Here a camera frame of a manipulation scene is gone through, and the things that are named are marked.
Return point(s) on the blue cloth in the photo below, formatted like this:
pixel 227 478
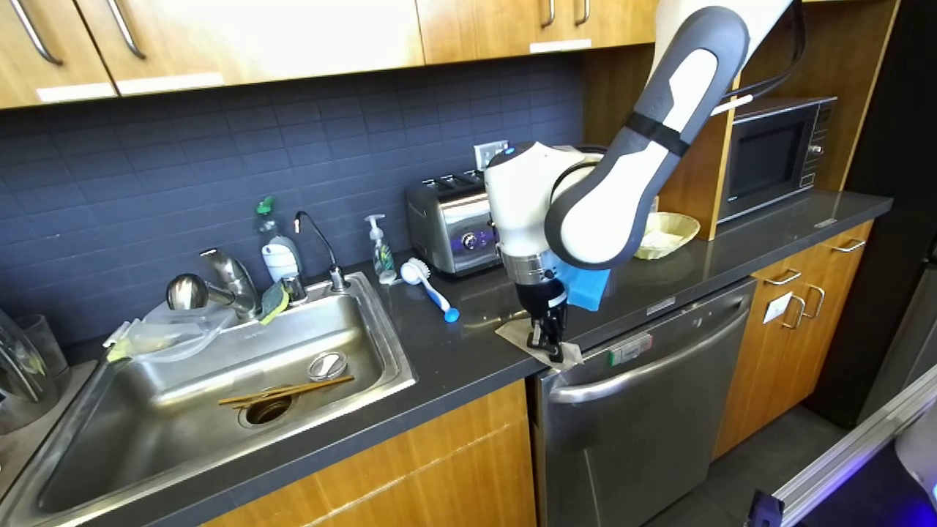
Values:
pixel 587 284

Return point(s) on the white cabinet label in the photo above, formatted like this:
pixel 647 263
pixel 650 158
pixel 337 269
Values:
pixel 776 307

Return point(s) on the clear dish soap bottle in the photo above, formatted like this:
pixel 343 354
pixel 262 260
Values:
pixel 278 256

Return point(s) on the clear glass jar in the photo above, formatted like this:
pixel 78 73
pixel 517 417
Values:
pixel 31 369

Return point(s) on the yellow green sponge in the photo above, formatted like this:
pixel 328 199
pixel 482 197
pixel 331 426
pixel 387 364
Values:
pixel 273 304

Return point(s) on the chrome faucet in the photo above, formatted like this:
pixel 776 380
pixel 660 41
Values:
pixel 232 272

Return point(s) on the stainless steel sink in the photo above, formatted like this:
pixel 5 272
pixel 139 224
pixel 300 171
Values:
pixel 195 418

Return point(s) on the clear pump soap bottle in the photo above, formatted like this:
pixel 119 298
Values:
pixel 385 260

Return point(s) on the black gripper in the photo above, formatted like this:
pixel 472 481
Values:
pixel 542 292

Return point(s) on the wooden microwave shelf unit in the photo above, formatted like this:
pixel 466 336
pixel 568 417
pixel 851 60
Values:
pixel 703 177

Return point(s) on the stainless steel toaster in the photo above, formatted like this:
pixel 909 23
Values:
pixel 450 228

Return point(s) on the stainless steel microwave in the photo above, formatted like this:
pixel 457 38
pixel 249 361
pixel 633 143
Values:
pixel 770 155

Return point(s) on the round metal sink stopper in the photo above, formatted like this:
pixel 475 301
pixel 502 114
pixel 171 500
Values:
pixel 328 366

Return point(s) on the thin black curved faucet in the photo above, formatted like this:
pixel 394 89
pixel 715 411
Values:
pixel 337 278

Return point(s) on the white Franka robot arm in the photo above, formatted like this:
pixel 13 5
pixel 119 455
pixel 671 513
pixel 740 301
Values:
pixel 624 184

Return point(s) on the blue white dish brush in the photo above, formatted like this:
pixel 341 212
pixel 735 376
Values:
pixel 416 269

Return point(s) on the clear plastic bag pile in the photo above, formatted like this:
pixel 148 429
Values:
pixel 157 336

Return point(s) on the red white dishwasher sticker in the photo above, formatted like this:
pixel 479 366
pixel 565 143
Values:
pixel 630 350

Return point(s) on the aluminium frame rail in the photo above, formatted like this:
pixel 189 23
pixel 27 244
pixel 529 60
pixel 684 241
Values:
pixel 851 442

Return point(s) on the wooden wall cabinet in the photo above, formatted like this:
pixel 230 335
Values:
pixel 245 30

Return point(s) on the woven wicker basket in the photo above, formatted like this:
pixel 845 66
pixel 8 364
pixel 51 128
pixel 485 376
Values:
pixel 674 234

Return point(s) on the wooden chopstick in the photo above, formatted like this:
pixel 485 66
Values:
pixel 293 391
pixel 264 399

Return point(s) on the metal ladle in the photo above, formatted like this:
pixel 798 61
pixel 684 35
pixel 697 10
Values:
pixel 183 291

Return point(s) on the crumpled white paper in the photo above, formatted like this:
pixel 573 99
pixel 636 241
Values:
pixel 419 478

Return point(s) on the white wall outlet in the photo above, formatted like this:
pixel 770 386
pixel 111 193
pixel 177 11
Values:
pixel 494 152

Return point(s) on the stainless steel dishwasher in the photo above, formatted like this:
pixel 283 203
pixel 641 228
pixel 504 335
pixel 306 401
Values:
pixel 633 439

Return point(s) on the wooden base cabinet with drawers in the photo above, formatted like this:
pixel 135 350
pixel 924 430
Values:
pixel 779 380

